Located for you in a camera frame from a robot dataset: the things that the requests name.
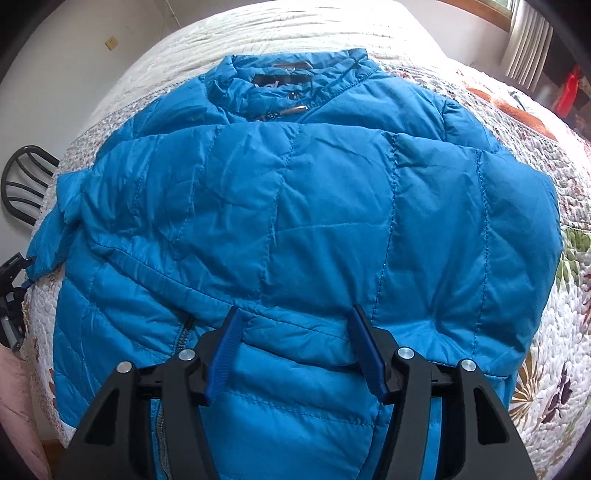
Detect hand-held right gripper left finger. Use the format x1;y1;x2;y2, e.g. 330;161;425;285
69;305;245;480

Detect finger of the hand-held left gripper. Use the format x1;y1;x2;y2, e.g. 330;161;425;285
0;255;37;296

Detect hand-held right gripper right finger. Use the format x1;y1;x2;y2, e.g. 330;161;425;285
347;303;539;480

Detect blue puffer jacket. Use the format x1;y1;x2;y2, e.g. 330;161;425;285
25;46;565;480

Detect pink cloth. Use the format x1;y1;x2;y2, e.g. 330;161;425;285
0;355;51;480

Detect black metal chair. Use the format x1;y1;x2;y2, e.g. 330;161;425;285
1;145;61;227

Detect floral quilted bedspread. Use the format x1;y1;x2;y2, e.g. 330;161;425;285
21;2;591;468

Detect red object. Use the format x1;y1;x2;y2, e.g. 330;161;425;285
554;65;583;118

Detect dark cabinet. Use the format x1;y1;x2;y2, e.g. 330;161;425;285
534;23;591;137

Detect white curtain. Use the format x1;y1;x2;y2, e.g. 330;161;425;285
501;0;555;90

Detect wooden window frame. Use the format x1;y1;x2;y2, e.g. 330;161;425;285
480;0;519;33

